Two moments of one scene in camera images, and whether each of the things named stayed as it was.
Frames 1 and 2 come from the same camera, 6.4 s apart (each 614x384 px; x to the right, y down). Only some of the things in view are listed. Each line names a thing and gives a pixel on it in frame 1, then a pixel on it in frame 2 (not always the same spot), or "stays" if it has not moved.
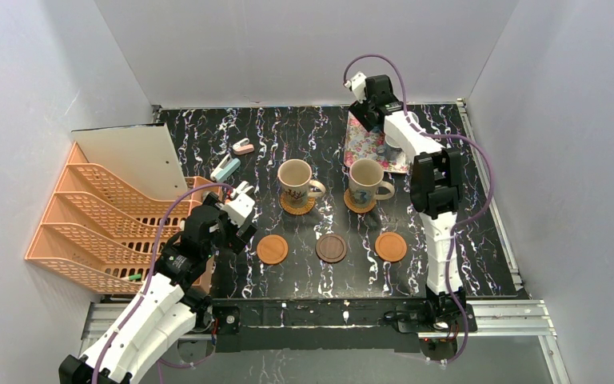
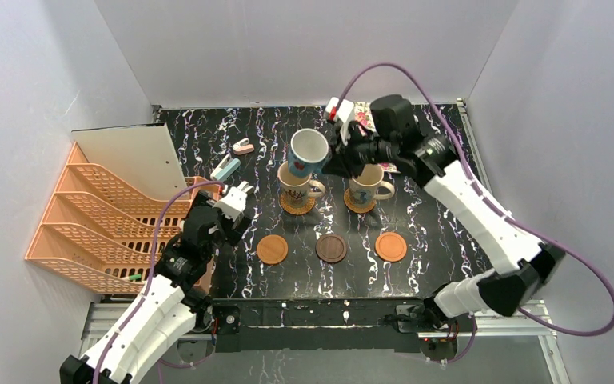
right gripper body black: [365, 118] -> [341, 157]
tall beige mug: [366, 184] stays
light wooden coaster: [272, 249] stays
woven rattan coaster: [297, 210] stays
